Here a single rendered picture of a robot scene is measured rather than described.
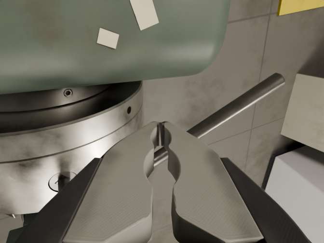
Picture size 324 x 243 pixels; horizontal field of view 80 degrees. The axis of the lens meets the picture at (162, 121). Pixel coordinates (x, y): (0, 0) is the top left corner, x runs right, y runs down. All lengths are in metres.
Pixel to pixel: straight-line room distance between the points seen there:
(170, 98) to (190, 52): 1.50
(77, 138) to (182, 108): 1.60
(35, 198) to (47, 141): 0.09
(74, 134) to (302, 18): 2.28
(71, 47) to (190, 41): 0.11
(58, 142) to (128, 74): 0.11
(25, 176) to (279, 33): 2.16
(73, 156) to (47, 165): 0.03
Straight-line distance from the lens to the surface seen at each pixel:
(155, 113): 1.72
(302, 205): 3.16
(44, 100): 0.27
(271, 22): 2.11
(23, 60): 0.20
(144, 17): 0.19
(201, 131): 0.17
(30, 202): 0.31
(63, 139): 0.24
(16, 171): 0.28
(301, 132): 2.86
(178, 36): 0.20
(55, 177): 0.28
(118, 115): 0.27
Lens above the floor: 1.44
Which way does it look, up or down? 54 degrees down
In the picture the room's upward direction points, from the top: 144 degrees clockwise
